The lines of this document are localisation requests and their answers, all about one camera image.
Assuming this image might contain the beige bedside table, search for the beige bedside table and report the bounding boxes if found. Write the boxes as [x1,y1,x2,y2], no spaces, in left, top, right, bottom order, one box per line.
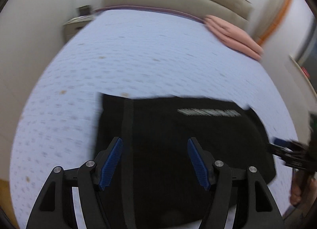
[63,15,96,44]

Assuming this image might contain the beige and orange curtain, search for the beige and orange curtain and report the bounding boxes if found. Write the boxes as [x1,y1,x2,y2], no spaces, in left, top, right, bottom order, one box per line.
[251,0,292,45]

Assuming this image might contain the brown patterned bag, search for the brown patterned bag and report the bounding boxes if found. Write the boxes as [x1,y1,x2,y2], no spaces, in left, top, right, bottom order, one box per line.
[77,5,91,16]

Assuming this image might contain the person's right hand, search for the person's right hand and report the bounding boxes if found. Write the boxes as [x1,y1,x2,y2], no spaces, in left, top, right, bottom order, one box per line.
[290,169,305,206]

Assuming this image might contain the floral white bed quilt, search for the floral white bed quilt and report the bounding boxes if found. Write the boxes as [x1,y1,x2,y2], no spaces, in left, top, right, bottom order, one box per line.
[10,10,297,228]

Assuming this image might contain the black garment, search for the black garment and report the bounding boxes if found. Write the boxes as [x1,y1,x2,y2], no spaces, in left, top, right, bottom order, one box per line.
[95,94,276,228]

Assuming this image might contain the dark window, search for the dark window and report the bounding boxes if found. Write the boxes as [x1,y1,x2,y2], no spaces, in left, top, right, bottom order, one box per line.
[288,18,316,95]

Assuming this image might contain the folded pink blanket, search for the folded pink blanket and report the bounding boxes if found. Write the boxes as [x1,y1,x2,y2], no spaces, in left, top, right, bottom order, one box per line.
[204,15,263,61]

